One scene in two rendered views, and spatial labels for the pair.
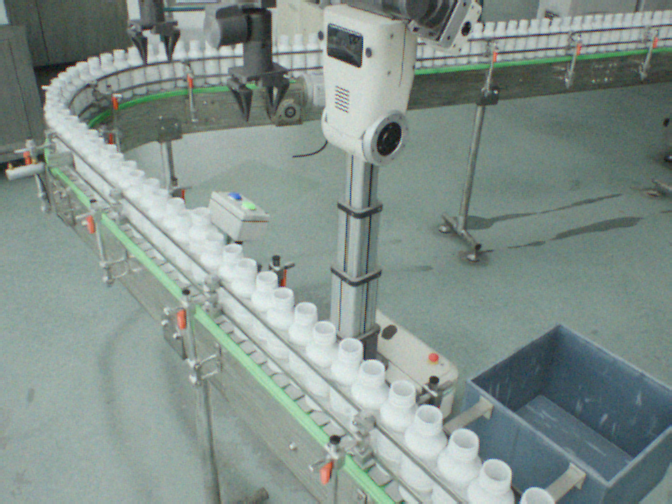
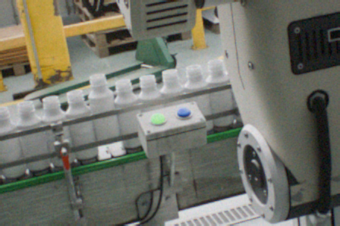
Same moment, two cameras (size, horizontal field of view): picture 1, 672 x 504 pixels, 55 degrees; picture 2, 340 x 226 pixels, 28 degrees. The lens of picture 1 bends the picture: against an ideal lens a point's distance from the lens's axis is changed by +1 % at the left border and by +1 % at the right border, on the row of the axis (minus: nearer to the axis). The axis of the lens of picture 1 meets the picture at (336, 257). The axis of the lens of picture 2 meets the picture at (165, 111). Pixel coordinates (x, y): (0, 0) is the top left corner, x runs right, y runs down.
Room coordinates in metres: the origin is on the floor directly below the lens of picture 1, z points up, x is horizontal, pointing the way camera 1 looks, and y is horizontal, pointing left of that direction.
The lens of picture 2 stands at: (2.01, -1.05, 1.60)
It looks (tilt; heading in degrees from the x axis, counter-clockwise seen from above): 18 degrees down; 118
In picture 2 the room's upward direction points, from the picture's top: 9 degrees counter-clockwise
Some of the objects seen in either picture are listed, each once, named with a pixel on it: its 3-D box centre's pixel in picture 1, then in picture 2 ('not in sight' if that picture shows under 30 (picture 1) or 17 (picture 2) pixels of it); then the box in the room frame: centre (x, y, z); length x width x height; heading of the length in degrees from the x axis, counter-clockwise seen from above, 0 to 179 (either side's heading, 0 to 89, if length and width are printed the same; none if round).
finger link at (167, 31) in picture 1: (162, 42); not in sight; (1.60, 0.44, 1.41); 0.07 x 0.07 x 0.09; 41
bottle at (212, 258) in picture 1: (216, 271); (80, 124); (1.10, 0.24, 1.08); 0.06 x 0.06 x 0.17
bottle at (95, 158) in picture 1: (101, 169); not in sight; (1.55, 0.63, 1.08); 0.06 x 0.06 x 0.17
